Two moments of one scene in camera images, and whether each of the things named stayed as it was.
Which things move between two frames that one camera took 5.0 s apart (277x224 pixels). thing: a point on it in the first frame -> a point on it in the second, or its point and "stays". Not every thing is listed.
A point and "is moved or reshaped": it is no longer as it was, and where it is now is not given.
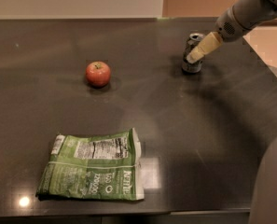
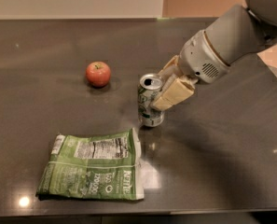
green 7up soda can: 193,41 is moved or reshaped
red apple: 98,74 stays
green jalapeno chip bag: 101,166 stays
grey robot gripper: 228,27 -> 200,57
